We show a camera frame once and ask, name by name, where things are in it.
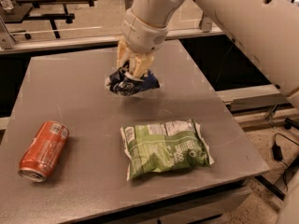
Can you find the dark bench table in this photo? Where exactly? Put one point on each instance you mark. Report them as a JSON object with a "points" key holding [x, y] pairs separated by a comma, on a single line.
{"points": [[53, 17]]}

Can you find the dark side table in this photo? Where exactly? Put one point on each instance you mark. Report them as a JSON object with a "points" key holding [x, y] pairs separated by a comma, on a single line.
{"points": [[18, 14]]}

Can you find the metal clamp post left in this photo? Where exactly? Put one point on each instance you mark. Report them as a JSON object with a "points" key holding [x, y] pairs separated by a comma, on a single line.
{"points": [[6, 39]]}

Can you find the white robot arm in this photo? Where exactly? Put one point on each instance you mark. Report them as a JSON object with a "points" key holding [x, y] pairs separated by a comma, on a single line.
{"points": [[267, 31]]}

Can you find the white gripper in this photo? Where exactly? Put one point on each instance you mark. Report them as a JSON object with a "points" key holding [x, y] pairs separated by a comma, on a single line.
{"points": [[141, 34]]}

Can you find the blue chip bag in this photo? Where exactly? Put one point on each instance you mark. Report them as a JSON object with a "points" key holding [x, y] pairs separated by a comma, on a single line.
{"points": [[123, 83]]}

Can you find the clear water bottle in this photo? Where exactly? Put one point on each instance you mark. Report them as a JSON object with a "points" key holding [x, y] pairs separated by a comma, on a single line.
{"points": [[6, 5]]}

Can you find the metal glass clamp post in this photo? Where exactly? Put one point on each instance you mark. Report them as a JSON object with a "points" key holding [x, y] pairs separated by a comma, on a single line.
{"points": [[205, 23], [128, 3]]}

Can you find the red coke can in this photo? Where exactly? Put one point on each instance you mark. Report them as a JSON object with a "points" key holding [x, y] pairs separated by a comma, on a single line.
{"points": [[41, 157]]}

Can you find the green chip bag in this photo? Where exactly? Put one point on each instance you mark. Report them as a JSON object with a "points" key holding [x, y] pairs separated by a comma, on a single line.
{"points": [[164, 147]]}

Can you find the metal glass clamp post right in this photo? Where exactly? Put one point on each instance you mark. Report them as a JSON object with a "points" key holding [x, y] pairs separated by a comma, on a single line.
{"points": [[205, 23]]}

